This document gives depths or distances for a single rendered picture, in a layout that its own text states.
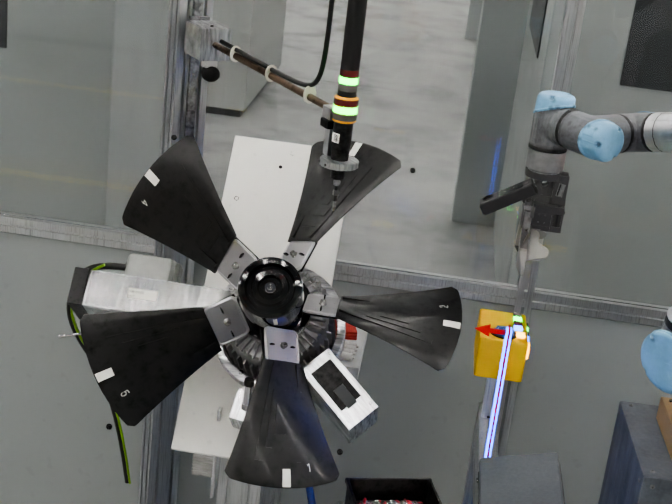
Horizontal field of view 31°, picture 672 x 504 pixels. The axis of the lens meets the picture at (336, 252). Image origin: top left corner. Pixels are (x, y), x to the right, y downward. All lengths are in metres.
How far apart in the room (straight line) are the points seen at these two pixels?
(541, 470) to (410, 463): 1.54
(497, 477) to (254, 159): 1.16
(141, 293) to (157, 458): 0.82
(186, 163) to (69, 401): 1.13
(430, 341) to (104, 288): 0.66
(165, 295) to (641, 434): 0.95
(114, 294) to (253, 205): 0.37
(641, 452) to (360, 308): 0.58
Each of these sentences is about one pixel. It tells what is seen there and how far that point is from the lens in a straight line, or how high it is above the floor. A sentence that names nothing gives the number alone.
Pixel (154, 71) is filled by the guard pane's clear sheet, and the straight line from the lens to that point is 2.98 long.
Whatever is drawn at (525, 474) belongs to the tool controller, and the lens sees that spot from 1.70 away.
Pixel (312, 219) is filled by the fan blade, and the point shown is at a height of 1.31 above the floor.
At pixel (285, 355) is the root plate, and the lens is 2.27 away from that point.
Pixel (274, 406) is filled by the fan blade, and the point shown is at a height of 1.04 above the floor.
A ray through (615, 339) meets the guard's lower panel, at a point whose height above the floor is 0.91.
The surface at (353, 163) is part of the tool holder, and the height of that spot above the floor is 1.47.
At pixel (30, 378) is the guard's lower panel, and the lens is 3.33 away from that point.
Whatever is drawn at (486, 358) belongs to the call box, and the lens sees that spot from 2.55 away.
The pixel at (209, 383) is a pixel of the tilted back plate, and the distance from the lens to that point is 2.49.
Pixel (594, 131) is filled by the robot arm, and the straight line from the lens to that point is 2.31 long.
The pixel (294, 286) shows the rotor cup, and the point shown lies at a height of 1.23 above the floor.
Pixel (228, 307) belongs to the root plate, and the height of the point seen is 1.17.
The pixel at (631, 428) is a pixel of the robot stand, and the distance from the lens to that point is 2.45.
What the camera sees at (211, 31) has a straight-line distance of 2.67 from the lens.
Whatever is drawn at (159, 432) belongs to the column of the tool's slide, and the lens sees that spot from 3.13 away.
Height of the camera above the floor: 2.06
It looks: 20 degrees down
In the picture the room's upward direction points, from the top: 7 degrees clockwise
